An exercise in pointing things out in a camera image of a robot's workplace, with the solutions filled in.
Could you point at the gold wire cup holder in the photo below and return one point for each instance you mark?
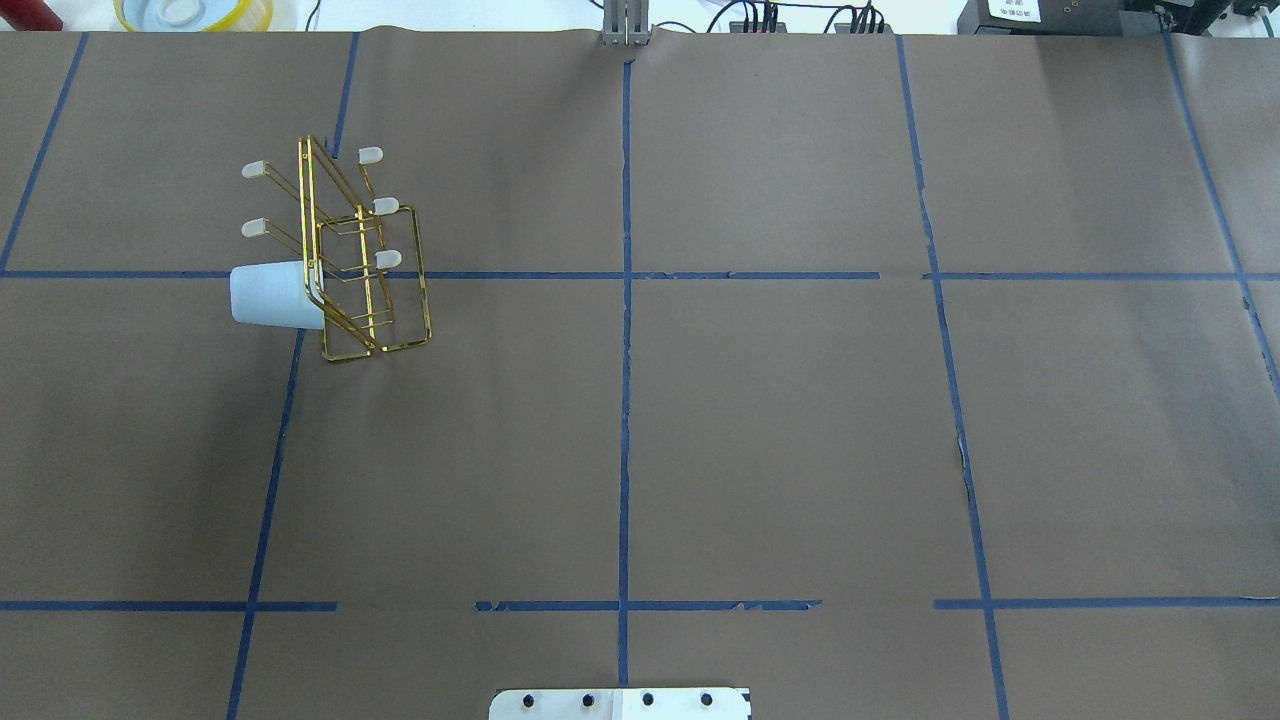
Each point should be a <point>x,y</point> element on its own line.
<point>362,252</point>

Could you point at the yellow bowl with blue plate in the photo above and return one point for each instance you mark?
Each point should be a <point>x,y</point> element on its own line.
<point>193,16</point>

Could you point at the aluminium frame post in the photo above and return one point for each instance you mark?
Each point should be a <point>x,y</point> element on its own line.
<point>625,22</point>

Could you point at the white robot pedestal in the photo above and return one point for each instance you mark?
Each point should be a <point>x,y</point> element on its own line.
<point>622,703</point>

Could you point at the black computer box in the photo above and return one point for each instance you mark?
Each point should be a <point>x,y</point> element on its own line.
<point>1057,18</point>

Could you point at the red bottle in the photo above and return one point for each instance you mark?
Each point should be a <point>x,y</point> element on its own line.
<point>30,15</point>

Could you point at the light blue plastic cup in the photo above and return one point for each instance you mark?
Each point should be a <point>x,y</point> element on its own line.
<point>274,294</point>

